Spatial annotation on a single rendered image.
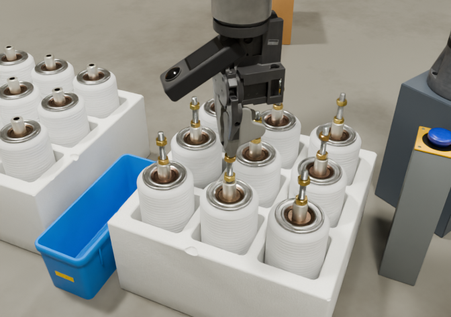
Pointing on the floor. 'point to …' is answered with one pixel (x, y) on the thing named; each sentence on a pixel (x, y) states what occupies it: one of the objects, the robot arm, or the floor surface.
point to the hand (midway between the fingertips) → (225, 148)
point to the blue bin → (89, 230)
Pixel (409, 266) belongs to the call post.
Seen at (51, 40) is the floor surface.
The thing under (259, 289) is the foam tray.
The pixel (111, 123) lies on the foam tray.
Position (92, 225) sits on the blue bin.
